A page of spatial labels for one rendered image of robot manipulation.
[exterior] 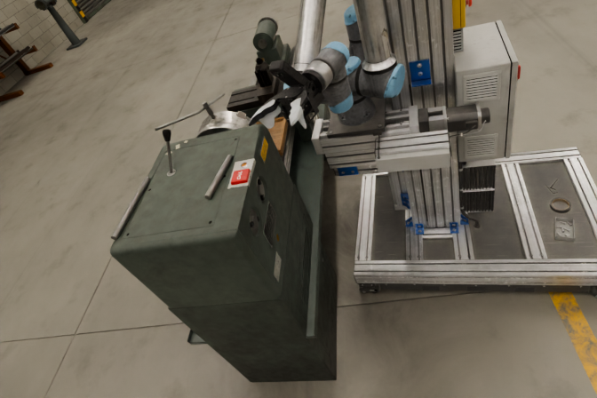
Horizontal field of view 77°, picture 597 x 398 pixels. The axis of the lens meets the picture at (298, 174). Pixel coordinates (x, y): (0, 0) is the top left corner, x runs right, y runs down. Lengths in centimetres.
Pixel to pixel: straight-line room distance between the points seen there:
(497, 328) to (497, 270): 30
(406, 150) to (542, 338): 121
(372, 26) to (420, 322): 156
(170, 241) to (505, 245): 166
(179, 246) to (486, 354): 156
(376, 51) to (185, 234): 84
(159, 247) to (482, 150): 135
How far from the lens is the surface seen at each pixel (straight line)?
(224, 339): 185
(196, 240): 122
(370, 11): 125
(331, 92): 110
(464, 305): 229
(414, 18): 151
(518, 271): 216
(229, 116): 173
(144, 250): 133
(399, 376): 216
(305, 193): 219
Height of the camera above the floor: 205
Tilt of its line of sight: 40 degrees down
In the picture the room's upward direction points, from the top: 23 degrees counter-clockwise
